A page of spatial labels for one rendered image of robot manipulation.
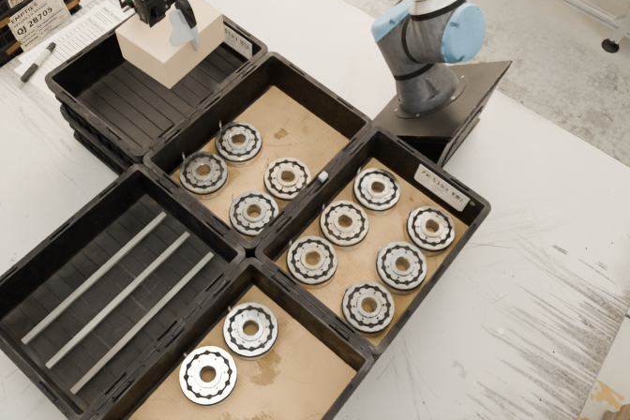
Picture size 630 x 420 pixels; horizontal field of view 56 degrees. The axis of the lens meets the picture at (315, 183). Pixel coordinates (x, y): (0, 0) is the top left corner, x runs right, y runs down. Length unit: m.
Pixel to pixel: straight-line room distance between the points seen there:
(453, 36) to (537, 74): 1.61
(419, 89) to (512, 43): 1.53
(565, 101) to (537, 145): 1.13
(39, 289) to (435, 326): 0.82
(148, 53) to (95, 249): 0.41
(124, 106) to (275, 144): 0.36
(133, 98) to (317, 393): 0.77
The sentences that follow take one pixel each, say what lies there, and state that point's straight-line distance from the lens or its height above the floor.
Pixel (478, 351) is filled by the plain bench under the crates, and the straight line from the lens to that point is 1.37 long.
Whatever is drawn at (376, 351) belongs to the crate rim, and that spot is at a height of 0.93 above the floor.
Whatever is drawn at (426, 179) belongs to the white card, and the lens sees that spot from 1.28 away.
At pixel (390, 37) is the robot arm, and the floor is 0.99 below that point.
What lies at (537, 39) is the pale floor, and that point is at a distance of 2.96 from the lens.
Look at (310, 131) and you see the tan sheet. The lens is 1.37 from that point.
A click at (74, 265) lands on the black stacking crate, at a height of 0.83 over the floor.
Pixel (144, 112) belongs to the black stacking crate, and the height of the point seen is 0.83.
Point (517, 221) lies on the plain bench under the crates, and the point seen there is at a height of 0.70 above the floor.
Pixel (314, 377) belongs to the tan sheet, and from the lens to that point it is 1.15.
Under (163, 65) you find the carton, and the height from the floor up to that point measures 1.11.
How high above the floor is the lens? 1.96
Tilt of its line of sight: 61 degrees down
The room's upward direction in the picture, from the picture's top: 10 degrees clockwise
